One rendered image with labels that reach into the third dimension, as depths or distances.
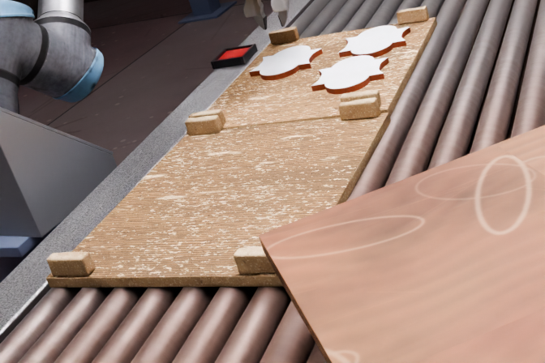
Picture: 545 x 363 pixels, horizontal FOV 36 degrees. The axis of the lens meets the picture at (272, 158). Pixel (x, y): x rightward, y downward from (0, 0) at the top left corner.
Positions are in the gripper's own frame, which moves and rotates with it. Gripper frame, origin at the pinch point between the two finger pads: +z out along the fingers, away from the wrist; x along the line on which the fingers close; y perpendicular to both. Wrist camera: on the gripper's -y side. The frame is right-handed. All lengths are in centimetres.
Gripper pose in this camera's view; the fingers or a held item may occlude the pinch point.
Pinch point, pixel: (273, 19)
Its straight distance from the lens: 154.5
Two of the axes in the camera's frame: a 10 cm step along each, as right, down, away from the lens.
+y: -3.4, 4.7, -8.1
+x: 9.0, -0.9, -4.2
